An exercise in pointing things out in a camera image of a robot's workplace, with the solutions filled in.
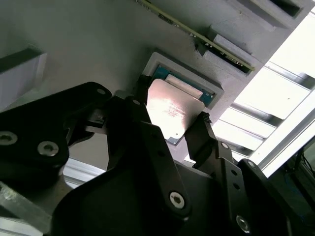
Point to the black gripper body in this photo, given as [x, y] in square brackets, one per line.
[110, 209]

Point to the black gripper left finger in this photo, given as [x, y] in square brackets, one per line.
[29, 123]

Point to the silver CPU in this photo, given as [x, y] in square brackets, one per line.
[172, 105]

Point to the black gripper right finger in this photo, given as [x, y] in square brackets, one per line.
[229, 157]

